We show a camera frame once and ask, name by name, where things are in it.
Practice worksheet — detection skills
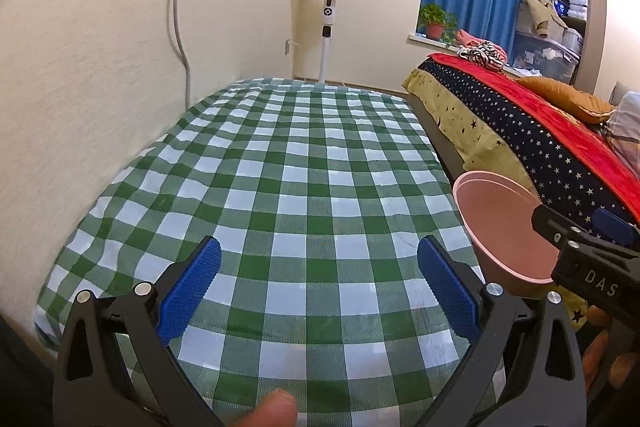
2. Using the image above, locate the pink plastic bucket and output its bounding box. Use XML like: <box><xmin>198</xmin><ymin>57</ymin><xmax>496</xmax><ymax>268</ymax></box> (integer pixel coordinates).
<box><xmin>452</xmin><ymin>170</ymin><xmax>563</xmax><ymax>298</ymax></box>

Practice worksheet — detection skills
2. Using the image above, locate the black white striped cloth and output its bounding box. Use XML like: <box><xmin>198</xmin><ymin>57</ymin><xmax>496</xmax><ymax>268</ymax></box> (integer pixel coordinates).
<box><xmin>457</xmin><ymin>43</ymin><xmax>506</xmax><ymax>70</ymax></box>

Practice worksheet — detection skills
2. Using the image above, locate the navy star print blanket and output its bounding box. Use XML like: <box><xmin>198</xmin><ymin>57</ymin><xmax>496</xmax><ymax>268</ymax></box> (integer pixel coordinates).
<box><xmin>417</xmin><ymin>57</ymin><xmax>640</xmax><ymax>228</ymax></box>

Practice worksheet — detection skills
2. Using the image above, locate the orange pillow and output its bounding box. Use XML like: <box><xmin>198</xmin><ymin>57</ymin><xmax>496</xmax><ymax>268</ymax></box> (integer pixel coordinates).
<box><xmin>517</xmin><ymin>76</ymin><xmax>617</xmax><ymax>124</ymax></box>

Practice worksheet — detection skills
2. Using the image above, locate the grey plaid pillow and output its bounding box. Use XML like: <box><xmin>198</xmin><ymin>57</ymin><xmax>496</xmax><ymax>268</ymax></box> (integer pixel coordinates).
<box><xmin>602</xmin><ymin>82</ymin><xmax>640</xmax><ymax>162</ymax></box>

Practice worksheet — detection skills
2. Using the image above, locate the potted green plant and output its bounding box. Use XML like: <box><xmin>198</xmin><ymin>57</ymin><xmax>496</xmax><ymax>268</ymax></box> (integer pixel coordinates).
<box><xmin>418</xmin><ymin>4</ymin><xmax>458</xmax><ymax>42</ymax></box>

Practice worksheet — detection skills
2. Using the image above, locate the pink cloth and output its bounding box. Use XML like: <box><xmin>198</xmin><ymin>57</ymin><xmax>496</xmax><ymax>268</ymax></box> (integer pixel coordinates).
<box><xmin>455</xmin><ymin>29</ymin><xmax>508</xmax><ymax>58</ymax></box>

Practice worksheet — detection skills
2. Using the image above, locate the red blanket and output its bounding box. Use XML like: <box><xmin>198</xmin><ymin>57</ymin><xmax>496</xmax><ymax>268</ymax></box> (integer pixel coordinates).
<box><xmin>429</xmin><ymin>52</ymin><xmax>640</xmax><ymax>208</ymax></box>

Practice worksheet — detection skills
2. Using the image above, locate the person's right hand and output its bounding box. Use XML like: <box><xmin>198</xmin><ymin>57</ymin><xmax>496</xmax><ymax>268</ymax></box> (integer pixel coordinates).
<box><xmin>582</xmin><ymin>329</ymin><xmax>640</xmax><ymax>404</ymax></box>

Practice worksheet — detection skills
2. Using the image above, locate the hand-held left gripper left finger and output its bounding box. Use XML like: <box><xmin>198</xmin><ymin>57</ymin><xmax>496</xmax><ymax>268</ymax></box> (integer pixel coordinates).
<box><xmin>52</xmin><ymin>236</ymin><xmax>223</xmax><ymax>427</ymax></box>

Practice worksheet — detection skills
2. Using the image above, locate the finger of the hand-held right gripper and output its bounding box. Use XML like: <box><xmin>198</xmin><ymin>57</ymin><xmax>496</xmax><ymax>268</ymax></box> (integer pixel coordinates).
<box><xmin>531</xmin><ymin>204</ymin><xmax>581</xmax><ymax>250</ymax></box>
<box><xmin>592</xmin><ymin>208</ymin><xmax>640</xmax><ymax>250</ymax></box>

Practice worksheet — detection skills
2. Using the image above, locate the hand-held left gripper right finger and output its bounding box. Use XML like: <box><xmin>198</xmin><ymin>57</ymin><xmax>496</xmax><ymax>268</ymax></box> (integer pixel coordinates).
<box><xmin>416</xmin><ymin>234</ymin><xmax>587</xmax><ymax>427</ymax></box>

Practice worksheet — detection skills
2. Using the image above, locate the wooden bookshelf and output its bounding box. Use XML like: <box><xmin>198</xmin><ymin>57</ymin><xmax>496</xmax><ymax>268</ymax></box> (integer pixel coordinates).
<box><xmin>552</xmin><ymin>0</ymin><xmax>592</xmax><ymax>82</ymax></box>

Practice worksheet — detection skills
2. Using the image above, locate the clear plastic storage box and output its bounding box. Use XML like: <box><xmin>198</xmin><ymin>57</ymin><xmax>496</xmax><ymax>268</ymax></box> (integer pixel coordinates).
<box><xmin>514</xmin><ymin>32</ymin><xmax>583</xmax><ymax>82</ymax></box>

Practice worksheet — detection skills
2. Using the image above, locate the green checkered cloth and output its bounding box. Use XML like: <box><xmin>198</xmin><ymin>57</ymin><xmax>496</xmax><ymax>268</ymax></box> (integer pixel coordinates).
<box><xmin>32</xmin><ymin>77</ymin><xmax>506</xmax><ymax>427</ymax></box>

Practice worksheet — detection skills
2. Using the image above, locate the beige coat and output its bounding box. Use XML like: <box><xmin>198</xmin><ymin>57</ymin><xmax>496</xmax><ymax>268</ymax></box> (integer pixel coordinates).
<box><xmin>517</xmin><ymin>0</ymin><xmax>568</xmax><ymax>38</ymax></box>

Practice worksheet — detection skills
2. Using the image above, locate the person's left hand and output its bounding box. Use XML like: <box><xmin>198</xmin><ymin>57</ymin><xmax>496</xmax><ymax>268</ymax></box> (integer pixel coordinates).
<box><xmin>235</xmin><ymin>388</ymin><xmax>298</xmax><ymax>427</ymax></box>

